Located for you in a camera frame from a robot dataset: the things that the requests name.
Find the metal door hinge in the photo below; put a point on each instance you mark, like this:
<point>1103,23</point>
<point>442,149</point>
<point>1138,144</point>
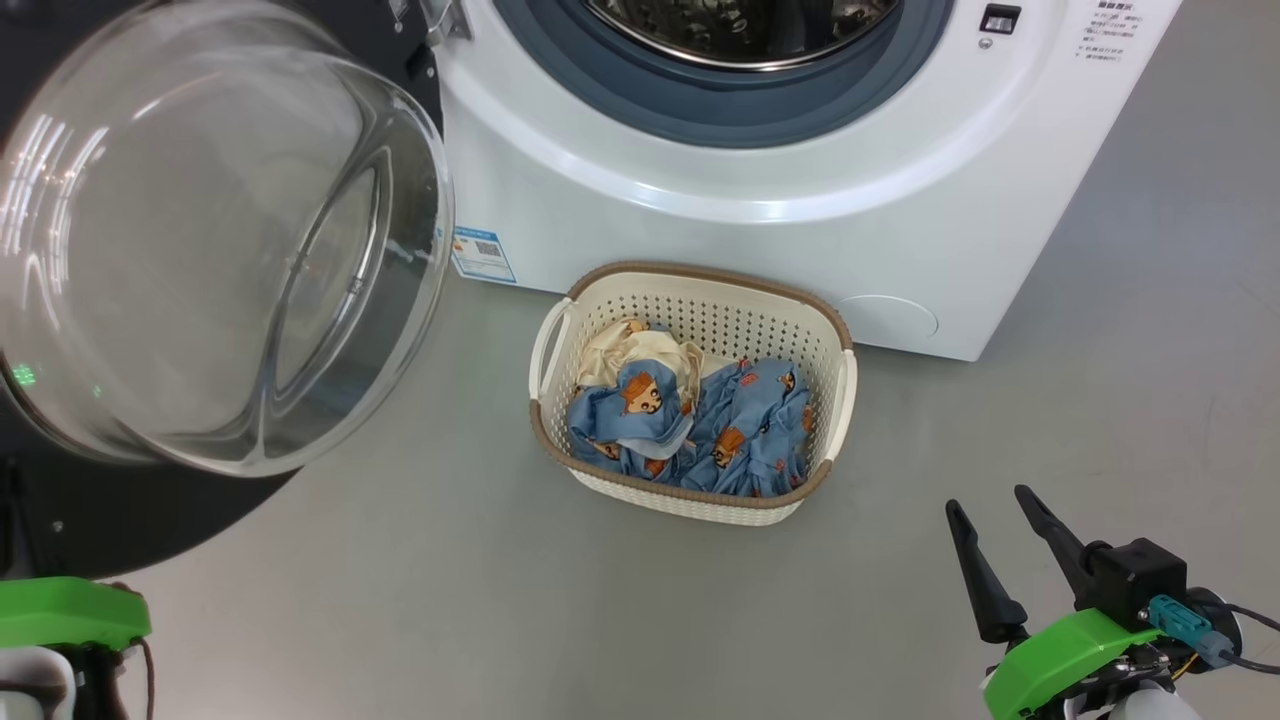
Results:
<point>445,20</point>

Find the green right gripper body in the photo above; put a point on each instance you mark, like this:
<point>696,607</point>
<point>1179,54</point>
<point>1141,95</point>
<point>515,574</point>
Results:
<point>1060,660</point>

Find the steel perforated washer drum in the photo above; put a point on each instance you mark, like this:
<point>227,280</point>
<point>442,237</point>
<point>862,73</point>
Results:
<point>740,30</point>

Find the printed warning label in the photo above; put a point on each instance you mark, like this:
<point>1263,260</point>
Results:
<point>1108,30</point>

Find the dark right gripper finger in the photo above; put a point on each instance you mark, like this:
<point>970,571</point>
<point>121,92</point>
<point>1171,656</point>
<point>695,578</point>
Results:
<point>990,590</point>
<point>1060,540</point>

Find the blue garment with orange print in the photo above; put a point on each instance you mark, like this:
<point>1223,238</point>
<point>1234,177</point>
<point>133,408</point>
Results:
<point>755,420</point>

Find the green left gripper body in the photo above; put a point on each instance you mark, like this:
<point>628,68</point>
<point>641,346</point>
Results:
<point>60,612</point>

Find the cream and blue printed garment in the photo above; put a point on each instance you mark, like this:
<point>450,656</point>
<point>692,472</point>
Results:
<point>640,400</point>

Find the round white filter cover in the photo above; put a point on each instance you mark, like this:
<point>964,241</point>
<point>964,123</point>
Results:
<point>885,318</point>

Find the white front-load washing machine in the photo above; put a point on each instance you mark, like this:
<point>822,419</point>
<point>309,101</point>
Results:
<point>800,260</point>

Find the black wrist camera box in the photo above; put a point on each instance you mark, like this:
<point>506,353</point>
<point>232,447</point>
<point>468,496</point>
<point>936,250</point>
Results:
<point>1140,580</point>

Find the round black glass washer door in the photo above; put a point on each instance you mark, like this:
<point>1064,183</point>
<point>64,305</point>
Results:
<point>200,250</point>

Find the cream perforated laundry basket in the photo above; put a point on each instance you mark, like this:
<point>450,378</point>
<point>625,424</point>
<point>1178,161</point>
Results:
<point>700,305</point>

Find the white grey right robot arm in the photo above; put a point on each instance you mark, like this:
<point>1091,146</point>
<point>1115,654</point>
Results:
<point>1130,705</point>

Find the black door latch socket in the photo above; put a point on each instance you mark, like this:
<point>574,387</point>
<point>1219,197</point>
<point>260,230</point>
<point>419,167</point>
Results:
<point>1000,18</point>

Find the blue energy label sticker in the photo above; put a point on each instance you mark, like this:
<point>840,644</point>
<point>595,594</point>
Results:
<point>483,255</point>

